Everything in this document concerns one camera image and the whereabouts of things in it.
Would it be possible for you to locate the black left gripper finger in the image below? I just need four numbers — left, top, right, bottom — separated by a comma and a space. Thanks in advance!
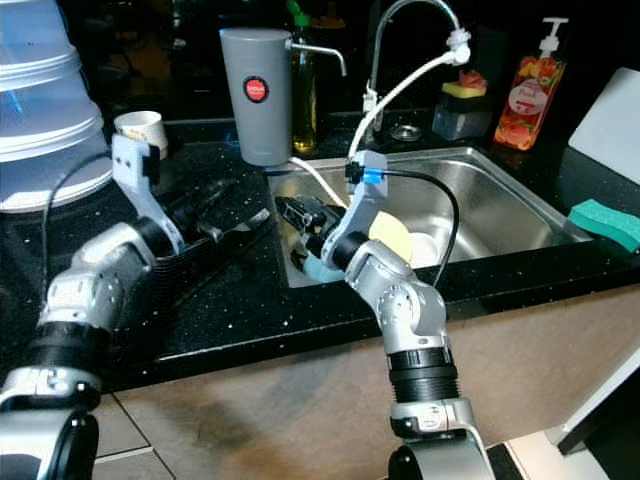
222, 205, 277, 246

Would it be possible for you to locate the teal plate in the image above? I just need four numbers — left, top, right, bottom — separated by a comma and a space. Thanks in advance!
294, 248, 349, 285

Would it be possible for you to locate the grey water filter canister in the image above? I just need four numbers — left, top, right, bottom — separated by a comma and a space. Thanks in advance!
219, 28, 349, 169

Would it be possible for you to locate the yellow oil bottle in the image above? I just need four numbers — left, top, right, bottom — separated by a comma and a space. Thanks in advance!
284, 0, 319, 155

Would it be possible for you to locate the white cartoon cat cup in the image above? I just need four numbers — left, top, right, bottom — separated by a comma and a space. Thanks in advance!
112, 110, 170, 161

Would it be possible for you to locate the round metal sink stopper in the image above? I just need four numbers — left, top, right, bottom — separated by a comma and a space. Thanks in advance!
389, 122, 425, 143

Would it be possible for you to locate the dark sponge holder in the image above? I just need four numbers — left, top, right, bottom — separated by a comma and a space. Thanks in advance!
431, 68, 497, 142

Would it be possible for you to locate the white stacked plastic container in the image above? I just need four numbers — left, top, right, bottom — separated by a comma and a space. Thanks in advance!
0, 0, 114, 214

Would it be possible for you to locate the stainless steel sink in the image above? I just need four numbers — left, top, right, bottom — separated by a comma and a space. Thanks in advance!
264, 146, 598, 292

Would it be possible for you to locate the chrome gooseneck faucet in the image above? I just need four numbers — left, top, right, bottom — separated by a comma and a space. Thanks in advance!
363, 0, 469, 133

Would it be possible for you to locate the yellow sponge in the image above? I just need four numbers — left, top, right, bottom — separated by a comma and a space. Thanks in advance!
445, 82, 489, 99

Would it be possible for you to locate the beige cabinet front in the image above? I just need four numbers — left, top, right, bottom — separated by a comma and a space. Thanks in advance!
0, 295, 640, 480

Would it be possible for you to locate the red scrub pad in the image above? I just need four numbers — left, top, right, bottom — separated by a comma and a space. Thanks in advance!
460, 68, 491, 91

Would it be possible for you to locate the white faucet diverter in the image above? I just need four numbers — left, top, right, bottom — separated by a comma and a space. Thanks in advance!
445, 28, 474, 66

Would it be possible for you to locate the peach soap pump bottle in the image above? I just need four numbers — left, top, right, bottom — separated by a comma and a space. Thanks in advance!
492, 17, 572, 154

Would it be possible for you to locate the green sponge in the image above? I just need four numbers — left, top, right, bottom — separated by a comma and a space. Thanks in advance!
567, 197, 640, 254

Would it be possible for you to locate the white cutting board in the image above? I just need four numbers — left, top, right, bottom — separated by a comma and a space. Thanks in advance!
566, 67, 640, 187

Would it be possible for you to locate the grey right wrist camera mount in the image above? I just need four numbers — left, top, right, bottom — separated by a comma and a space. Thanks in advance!
320, 150, 392, 267

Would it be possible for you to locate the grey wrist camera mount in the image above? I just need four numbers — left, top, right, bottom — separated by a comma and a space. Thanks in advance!
320, 150, 392, 267
111, 132, 188, 257

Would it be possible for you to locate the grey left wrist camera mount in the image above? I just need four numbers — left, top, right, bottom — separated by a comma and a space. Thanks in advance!
111, 132, 188, 257

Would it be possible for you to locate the long white hose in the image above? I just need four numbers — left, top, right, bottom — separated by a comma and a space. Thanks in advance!
347, 52, 455, 169

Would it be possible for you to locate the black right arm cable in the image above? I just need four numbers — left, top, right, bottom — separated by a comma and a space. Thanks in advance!
358, 166, 463, 291

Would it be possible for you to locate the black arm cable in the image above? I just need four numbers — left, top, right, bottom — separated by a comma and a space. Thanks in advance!
41, 150, 123, 301
358, 166, 463, 291

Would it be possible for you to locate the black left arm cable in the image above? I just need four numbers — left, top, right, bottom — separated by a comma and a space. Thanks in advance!
41, 150, 123, 301

